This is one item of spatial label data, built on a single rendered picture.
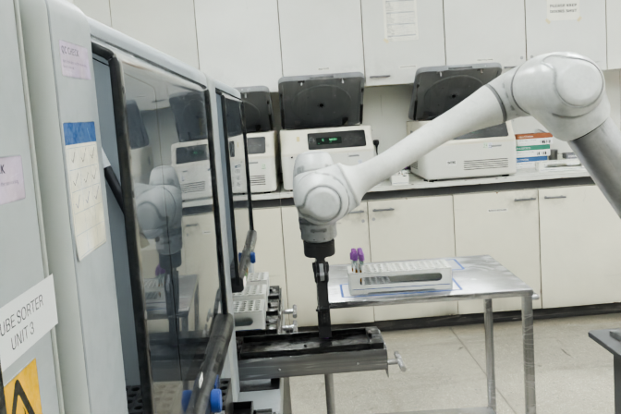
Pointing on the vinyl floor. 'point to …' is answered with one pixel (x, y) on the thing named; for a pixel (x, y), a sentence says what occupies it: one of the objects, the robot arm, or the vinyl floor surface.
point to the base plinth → (478, 318)
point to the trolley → (489, 283)
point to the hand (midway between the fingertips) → (323, 322)
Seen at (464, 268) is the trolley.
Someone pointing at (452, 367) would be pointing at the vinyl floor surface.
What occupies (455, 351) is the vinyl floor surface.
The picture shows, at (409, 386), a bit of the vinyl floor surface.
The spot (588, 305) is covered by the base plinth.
